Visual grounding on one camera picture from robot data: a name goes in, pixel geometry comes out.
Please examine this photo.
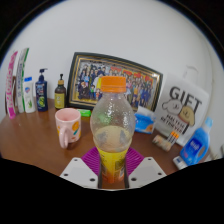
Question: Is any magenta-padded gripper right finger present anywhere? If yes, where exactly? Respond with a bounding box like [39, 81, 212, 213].
[123, 146, 168, 189]

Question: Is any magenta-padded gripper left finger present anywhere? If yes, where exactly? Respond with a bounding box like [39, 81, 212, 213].
[59, 146, 103, 189]

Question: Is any orange-capped juice bottle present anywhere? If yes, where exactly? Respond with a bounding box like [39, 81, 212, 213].
[89, 75, 137, 185]

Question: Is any beige snack packet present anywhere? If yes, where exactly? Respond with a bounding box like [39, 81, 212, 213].
[152, 134, 173, 153]

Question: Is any white remote control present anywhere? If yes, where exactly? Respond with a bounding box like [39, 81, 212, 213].
[172, 155, 188, 170]

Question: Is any small orange white box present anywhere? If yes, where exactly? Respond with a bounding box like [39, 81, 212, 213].
[167, 130, 181, 145]

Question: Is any pink ceramic mug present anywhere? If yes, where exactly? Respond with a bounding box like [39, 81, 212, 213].
[54, 107, 82, 150]

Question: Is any blue tissue pack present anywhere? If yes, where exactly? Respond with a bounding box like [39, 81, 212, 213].
[133, 106, 157, 135]

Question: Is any blue detergent bottle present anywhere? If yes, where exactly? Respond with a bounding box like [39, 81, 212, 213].
[179, 116, 215, 167]

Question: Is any green soap packet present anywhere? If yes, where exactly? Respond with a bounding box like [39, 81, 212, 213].
[77, 108, 92, 118]

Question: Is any white paper gift bag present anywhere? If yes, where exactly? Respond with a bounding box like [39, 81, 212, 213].
[154, 66, 211, 148]

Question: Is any brown pump bottle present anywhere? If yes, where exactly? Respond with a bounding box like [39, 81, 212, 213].
[53, 73, 67, 111]

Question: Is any dark blue pump bottle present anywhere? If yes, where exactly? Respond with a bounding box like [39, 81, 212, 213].
[34, 67, 49, 113]

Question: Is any white shampoo bottle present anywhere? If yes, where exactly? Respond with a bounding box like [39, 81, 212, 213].
[22, 76, 37, 114]

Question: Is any framed group photo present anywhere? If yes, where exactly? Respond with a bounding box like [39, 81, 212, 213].
[66, 51, 164, 113]

